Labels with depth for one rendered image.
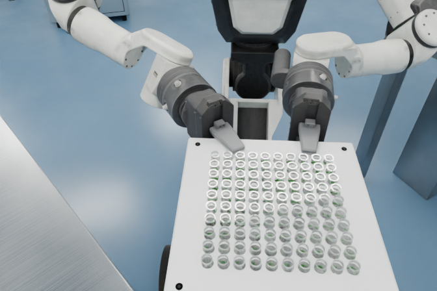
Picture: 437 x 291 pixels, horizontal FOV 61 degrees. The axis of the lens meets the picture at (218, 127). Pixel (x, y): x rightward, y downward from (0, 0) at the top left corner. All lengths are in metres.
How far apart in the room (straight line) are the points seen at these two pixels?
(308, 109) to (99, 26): 0.42
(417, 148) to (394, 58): 1.11
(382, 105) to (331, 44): 0.95
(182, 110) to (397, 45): 0.46
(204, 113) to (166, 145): 1.49
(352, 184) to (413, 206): 1.44
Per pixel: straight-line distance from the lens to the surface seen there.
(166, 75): 0.65
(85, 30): 0.77
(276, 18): 0.92
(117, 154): 2.03
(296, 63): 0.72
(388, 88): 1.61
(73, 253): 0.70
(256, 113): 1.05
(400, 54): 0.83
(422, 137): 1.86
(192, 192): 0.49
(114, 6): 3.27
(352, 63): 0.77
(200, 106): 0.55
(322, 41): 0.73
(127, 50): 0.73
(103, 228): 1.74
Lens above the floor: 1.40
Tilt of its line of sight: 41 degrees down
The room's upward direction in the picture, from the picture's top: straight up
